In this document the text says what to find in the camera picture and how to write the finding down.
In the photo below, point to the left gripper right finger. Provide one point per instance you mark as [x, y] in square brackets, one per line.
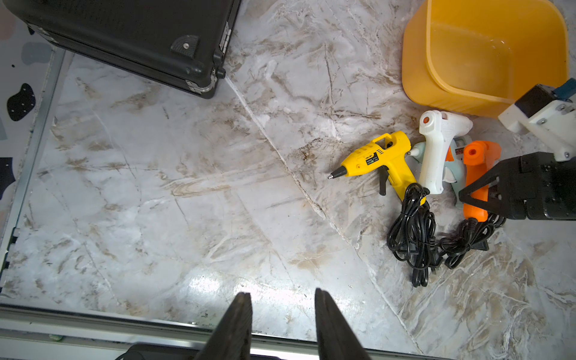
[335, 338]

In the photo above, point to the black hard case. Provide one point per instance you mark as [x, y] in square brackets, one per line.
[178, 43]

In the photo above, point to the white hot glue gun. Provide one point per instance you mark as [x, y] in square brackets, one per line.
[439, 129]

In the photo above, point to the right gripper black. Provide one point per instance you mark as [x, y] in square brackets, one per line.
[536, 182]

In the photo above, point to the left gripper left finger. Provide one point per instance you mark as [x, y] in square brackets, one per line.
[232, 337]

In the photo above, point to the mint green hot glue gun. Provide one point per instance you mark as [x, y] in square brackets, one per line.
[454, 171]

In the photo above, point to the yellow hot glue gun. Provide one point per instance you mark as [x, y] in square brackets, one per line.
[410, 238]

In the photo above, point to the yellow plastic storage box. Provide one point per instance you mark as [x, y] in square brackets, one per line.
[479, 57]

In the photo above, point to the aluminium front rail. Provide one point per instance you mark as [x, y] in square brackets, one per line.
[30, 332]

